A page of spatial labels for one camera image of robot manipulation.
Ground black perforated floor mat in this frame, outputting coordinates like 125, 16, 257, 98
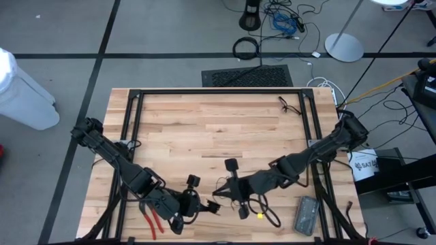
201, 64, 294, 88

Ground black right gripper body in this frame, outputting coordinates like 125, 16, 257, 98
224, 158, 256, 221

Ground black device white label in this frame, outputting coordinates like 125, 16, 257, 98
414, 57, 436, 110

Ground white round lamp head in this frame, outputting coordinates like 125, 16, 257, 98
369, 0, 409, 7

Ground white plastic bin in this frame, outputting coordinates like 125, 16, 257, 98
0, 47, 61, 131

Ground coiled black floor cable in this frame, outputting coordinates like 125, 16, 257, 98
232, 36, 262, 61

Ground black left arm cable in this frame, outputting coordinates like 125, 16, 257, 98
182, 189, 202, 226

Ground thin black diagonal pole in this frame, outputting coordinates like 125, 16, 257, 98
339, 0, 419, 103

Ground yellow cable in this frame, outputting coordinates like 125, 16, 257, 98
343, 59, 436, 105

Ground black stand base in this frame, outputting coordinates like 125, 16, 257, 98
238, 0, 262, 32

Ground black floor cable tangle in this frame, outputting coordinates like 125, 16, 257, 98
221, 0, 331, 55

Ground black aluminium table frame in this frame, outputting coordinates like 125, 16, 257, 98
76, 87, 367, 245

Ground black equipment cart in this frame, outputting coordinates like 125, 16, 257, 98
354, 57, 436, 235

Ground black stand leg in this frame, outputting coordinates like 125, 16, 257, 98
419, 0, 436, 48

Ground white cable bundle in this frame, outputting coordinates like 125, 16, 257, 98
306, 77, 345, 110

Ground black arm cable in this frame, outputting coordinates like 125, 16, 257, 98
247, 194, 283, 228
182, 189, 202, 226

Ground black-framed eyeglasses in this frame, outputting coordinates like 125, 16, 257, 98
277, 96, 303, 116

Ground black power strip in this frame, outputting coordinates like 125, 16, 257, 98
291, 13, 306, 34

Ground red-handled pliers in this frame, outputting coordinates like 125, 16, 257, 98
138, 202, 165, 241

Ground dark cable with plug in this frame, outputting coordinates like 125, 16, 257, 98
345, 200, 371, 239

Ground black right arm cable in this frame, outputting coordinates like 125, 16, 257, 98
247, 194, 283, 228

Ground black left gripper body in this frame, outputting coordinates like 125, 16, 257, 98
169, 174, 202, 235

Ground blue coiled cable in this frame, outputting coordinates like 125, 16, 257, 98
271, 12, 299, 36

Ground silver round-base floor stand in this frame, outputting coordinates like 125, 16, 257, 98
324, 0, 364, 63

